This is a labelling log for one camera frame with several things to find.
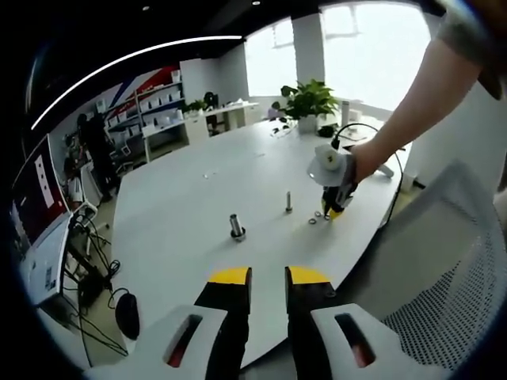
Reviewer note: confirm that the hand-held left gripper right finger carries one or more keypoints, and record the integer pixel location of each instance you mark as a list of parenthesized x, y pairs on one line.
[(328, 316)]

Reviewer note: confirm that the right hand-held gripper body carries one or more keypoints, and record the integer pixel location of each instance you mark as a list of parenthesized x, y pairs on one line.
[(328, 168)]

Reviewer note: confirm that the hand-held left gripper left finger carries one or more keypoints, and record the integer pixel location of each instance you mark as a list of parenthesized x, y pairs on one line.
[(222, 316)]

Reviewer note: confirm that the thin metal threaded stud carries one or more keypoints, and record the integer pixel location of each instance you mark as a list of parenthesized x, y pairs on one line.
[(288, 200)]

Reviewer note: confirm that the thick metal threaded stud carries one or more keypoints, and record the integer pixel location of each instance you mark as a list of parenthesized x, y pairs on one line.
[(235, 223)]

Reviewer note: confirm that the person's right hand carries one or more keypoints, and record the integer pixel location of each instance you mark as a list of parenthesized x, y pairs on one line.
[(366, 162)]

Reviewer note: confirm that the small black device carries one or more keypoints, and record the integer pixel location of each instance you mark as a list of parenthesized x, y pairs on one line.
[(326, 131)]

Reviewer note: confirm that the large potted green plant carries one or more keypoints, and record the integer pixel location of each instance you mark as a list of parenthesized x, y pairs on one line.
[(313, 99)]

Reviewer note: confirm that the black oval object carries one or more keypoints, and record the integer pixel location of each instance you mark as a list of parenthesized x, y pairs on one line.
[(128, 314)]

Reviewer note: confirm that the grey mesh office chair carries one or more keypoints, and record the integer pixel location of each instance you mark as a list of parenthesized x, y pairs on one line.
[(435, 237)]

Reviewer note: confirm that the long white desk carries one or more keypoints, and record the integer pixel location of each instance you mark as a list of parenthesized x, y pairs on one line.
[(237, 115)]

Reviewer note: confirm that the white low cabinet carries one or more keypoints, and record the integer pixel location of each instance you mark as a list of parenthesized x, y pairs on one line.
[(197, 128)]

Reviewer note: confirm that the small potted plant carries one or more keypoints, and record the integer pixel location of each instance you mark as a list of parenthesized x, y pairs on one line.
[(195, 106)]

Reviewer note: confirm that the white side table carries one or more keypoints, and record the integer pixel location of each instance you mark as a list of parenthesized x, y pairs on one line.
[(166, 128)]

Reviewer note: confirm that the white office chair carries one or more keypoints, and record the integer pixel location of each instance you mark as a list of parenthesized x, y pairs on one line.
[(89, 206)]

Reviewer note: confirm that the long curved ceiling light strip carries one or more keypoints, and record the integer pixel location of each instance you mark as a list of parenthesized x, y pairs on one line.
[(214, 38)]

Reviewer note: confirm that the white standing desk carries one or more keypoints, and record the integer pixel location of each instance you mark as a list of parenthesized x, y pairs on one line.
[(47, 269)]

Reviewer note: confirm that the shelf of white bins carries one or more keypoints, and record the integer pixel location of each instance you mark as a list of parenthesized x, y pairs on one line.
[(158, 103)]

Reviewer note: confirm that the grey shirt sleeve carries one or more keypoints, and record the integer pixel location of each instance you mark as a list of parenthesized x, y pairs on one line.
[(463, 31)]

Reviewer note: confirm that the large computer monitor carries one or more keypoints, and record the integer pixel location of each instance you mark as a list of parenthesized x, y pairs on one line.
[(35, 198)]

